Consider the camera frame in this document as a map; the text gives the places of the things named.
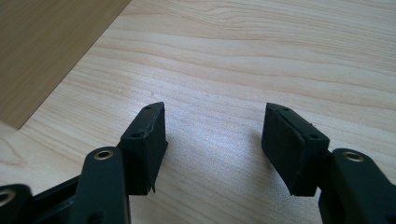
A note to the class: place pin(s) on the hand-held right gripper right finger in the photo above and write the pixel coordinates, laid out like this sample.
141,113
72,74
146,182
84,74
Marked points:
289,149

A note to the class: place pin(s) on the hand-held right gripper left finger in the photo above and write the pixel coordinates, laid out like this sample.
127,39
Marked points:
144,149

